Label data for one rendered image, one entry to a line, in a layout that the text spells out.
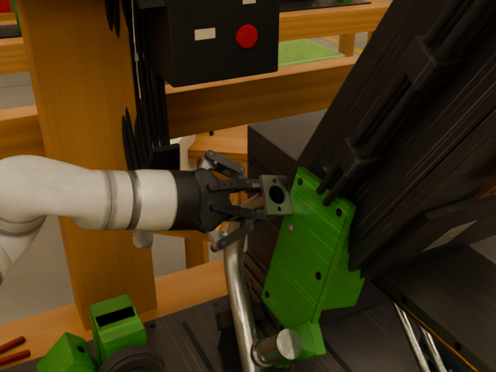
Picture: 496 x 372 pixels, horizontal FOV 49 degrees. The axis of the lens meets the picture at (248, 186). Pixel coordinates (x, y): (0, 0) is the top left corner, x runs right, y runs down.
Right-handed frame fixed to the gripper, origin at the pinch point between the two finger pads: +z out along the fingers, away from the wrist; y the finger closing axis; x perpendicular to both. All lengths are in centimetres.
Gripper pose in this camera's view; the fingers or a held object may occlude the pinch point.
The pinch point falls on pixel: (262, 200)
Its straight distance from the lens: 74.3
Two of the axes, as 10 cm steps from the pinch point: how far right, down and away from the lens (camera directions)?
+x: -4.9, 3.1, 8.1
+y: -1.5, -9.5, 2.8
